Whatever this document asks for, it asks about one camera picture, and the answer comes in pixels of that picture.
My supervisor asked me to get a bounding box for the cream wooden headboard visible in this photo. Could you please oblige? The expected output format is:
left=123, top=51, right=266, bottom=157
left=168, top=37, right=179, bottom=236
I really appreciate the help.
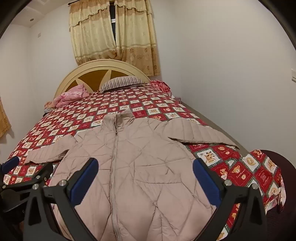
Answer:
left=54, top=59, right=151, bottom=100

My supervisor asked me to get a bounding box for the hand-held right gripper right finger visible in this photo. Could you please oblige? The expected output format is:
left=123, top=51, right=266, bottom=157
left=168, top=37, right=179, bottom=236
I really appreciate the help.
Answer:
left=193, top=159, right=267, bottom=241

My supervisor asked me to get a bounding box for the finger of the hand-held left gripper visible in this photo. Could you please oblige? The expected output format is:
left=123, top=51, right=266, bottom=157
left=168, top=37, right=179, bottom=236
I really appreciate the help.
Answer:
left=1, top=162, right=54, bottom=192
left=0, top=156, right=20, bottom=173

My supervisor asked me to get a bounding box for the striped pillow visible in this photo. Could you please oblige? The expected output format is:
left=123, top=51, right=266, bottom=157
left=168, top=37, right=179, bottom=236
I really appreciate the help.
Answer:
left=99, top=76, right=145, bottom=92

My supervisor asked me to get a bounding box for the pink folded quilt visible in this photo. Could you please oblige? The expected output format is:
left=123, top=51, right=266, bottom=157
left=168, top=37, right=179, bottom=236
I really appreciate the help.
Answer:
left=44, top=85, right=90, bottom=109

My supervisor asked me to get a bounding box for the red plaid cloth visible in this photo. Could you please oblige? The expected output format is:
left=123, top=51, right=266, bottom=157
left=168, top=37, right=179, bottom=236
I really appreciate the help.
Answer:
left=150, top=80, right=173, bottom=96

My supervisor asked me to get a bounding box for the beige quilted jacket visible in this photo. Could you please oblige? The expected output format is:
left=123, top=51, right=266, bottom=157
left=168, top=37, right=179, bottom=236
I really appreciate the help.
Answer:
left=24, top=109, right=240, bottom=241

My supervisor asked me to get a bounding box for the dark window pane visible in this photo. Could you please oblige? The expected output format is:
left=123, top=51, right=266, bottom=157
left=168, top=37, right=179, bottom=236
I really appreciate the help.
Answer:
left=109, top=0, right=116, bottom=41

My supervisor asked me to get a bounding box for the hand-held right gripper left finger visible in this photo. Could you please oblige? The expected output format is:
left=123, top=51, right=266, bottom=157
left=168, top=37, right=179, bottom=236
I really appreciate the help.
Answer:
left=23, top=158, right=99, bottom=241

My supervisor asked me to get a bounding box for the red bear-print bedspread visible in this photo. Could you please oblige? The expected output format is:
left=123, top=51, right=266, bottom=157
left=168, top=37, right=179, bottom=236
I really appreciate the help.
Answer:
left=0, top=85, right=286, bottom=241

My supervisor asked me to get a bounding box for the golden patterned curtain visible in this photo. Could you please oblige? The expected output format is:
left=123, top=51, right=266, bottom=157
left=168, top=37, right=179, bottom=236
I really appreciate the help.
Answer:
left=0, top=97, right=11, bottom=139

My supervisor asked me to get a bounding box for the beige floral curtain panel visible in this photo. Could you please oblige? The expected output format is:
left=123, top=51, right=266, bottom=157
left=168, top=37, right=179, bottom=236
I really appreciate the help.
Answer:
left=69, top=0, right=119, bottom=66
left=114, top=0, right=161, bottom=77

